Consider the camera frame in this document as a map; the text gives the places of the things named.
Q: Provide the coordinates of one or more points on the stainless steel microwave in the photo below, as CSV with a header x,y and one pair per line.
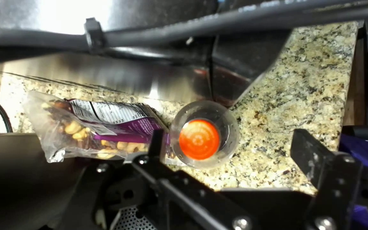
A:
x,y
107,77

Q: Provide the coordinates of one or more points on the coke bottle with orange cap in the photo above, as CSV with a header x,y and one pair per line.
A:
x,y
198,138

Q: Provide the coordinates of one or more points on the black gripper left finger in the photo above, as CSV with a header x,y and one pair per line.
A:
x,y
192,200

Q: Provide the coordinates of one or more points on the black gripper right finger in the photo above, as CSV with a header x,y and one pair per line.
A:
x,y
332,179

